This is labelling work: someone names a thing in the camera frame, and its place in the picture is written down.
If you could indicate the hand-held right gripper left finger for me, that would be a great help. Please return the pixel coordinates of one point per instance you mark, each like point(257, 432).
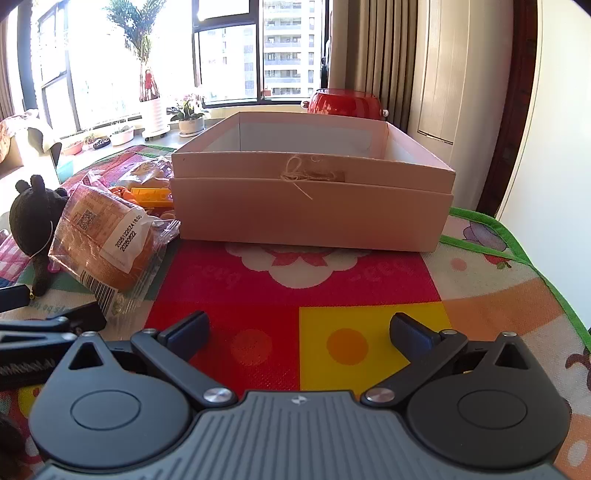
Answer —
point(187, 334)

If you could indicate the orange toy piece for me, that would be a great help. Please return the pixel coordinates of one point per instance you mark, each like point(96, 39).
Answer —
point(122, 191)

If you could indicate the beige striped curtain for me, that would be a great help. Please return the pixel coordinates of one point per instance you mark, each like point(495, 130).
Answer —
point(369, 46)

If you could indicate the black plush toy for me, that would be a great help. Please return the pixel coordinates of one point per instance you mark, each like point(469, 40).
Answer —
point(32, 217)

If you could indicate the pink cardboard box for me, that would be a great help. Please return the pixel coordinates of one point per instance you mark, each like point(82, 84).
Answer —
point(300, 212)

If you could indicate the potted pink orchid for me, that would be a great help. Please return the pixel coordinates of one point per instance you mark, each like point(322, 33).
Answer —
point(191, 125)

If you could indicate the black window frame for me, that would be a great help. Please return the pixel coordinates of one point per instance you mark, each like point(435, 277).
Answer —
point(226, 21)

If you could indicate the red pot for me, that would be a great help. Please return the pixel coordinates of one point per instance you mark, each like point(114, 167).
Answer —
point(341, 104)

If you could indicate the beige sofa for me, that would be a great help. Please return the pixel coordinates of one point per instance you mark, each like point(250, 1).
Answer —
point(18, 152)

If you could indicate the dark reddish door frame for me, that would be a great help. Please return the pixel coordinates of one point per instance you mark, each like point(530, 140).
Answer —
point(512, 115)

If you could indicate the small white planter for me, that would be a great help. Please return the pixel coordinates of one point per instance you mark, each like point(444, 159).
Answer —
point(74, 147)
point(122, 137)

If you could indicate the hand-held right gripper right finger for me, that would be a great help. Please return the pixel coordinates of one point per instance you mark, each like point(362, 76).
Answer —
point(412, 336)

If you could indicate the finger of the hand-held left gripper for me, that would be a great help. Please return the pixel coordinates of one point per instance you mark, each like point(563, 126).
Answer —
point(14, 298)
point(69, 321)

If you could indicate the palm plant in white pot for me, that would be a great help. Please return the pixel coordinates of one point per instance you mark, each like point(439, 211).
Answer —
point(152, 115)

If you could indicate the white cabinet door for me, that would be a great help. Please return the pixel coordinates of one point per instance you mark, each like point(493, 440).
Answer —
point(438, 69)

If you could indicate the packaged bread bun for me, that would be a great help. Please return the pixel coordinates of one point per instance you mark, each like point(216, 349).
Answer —
point(152, 171)
point(101, 240)

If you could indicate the colourful play mat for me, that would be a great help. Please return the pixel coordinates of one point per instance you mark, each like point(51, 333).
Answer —
point(369, 286)

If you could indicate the yellow building block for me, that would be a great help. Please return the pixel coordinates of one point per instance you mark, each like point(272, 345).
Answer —
point(150, 196)

